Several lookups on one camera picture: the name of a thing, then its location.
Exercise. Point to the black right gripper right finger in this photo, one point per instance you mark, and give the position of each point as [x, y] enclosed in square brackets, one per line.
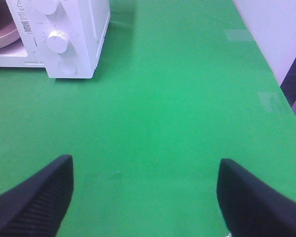
[250, 207]

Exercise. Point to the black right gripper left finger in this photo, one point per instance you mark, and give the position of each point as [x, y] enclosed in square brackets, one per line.
[37, 206]

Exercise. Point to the round white door button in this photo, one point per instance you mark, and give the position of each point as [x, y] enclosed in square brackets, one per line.
[67, 67]

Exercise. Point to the pink round plate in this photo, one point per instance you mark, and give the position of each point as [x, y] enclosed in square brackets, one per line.
[8, 30]

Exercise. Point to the green table mat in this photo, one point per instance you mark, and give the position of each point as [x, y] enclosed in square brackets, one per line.
[171, 97]

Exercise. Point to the lower white microwave knob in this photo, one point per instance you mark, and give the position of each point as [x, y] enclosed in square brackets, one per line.
[57, 41]

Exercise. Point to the white microwave knob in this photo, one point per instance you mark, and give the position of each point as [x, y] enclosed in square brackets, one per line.
[57, 41]
[46, 7]

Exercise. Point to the white microwave oven body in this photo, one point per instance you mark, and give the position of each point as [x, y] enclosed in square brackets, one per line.
[85, 23]

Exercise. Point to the upper white microwave knob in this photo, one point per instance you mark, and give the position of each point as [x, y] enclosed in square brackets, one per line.
[46, 7]

